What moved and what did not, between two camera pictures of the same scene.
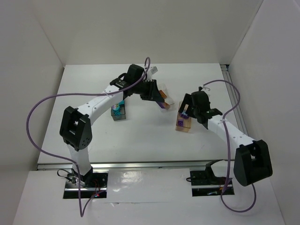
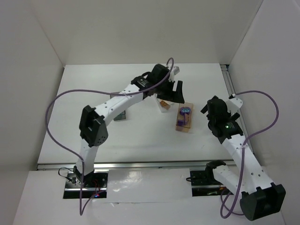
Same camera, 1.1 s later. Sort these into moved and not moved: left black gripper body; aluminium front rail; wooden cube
Moved: left black gripper body
Not moved: aluminium front rail; wooden cube
